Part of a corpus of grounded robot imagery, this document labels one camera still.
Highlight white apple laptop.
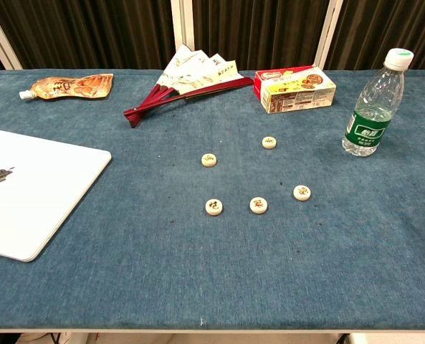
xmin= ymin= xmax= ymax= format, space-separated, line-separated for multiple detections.
xmin=0 ymin=126 xmax=113 ymax=263

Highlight dark pleated curtain panel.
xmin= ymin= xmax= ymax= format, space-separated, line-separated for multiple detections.
xmin=0 ymin=0 xmax=176 ymax=71
xmin=192 ymin=0 xmax=331 ymax=72
xmin=325 ymin=0 xmax=425 ymax=72

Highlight red yellow biscuit box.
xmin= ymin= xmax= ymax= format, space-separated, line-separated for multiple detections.
xmin=253 ymin=64 xmax=338 ymax=115

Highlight clear water bottle green label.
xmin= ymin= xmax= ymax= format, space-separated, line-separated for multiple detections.
xmin=341 ymin=47 xmax=415 ymax=157

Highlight cream chess piece red-brown character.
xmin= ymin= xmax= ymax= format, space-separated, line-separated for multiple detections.
xmin=292 ymin=184 xmax=312 ymax=202

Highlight white partition post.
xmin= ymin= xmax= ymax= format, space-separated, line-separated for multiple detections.
xmin=170 ymin=0 xmax=195 ymax=71
xmin=314 ymin=0 xmax=344 ymax=71
xmin=0 ymin=0 xmax=23 ymax=71

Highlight paper folding fan red ribs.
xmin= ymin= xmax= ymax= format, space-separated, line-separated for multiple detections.
xmin=123 ymin=44 xmax=255 ymax=129

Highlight orange spout pouch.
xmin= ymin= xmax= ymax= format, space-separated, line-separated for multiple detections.
xmin=19 ymin=73 xmax=115 ymax=101

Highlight cream chess piece black character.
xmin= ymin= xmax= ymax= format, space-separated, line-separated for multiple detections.
xmin=205 ymin=199 xmax=224 ymax=217

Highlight cream chess piece red character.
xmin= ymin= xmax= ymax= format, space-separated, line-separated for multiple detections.
xmin=249 ymin=196 xmax=269 ymax=215

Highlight blue table cloth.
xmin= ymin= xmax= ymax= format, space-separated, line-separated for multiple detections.
xmin=0 ymin=69 xmax=425 ymax=330

